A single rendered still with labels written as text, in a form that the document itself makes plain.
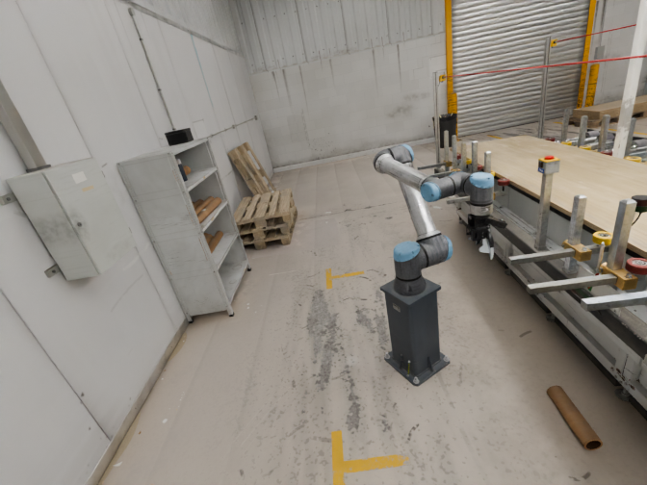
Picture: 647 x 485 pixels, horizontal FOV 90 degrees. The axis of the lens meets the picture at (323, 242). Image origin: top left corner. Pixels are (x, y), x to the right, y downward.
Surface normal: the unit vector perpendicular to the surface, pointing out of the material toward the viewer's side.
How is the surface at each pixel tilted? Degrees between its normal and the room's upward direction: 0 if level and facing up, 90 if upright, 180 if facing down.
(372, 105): 90
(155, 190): 90
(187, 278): 90
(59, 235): 90
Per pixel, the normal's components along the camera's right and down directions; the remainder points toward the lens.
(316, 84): 0.01, 0.42
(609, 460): -0.18, -0.89
